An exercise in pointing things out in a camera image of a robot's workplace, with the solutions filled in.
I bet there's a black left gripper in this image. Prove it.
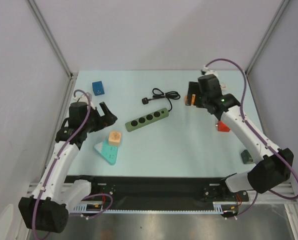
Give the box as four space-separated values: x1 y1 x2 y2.
82 102 116 133

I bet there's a beige cube socket adapter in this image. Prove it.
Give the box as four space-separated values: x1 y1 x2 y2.
108 131 122 147

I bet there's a teal triangular power strip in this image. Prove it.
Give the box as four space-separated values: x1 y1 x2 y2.
94 140 118 165

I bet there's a red cube socket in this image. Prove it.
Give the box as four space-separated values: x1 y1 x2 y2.
216 120 231 133

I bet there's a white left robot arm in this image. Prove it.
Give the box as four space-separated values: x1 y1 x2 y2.
18 100 117 233

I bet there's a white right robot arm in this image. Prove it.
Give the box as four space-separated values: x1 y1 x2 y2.
186 74 294 201

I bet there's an orange power strip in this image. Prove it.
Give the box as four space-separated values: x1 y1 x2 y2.
185 94 196 106

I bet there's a green power strip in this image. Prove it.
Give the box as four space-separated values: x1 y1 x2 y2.
125 108 169 132

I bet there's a blue cube socket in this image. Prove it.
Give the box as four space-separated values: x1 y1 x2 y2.
92 81 105 96

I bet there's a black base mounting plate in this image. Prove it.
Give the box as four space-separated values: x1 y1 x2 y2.
65 175 249 211

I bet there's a dark green cube socket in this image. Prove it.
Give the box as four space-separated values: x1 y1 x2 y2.
240 149 254 165

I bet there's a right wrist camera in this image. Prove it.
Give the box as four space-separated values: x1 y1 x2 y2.
201 65 218 77

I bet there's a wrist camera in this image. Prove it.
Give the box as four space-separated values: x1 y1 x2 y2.
201 65 218 77
74 92 92 103

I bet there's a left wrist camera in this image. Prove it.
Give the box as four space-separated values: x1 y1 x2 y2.
74 92 92 103

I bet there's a black power strip cord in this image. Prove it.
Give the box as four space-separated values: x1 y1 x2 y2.
141 87 181 112

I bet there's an aluminium frame rail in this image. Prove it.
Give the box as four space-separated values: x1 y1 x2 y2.
27 71 78 185

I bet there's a white slotted cable duct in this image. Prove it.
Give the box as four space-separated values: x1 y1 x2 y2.
70 203 237 215

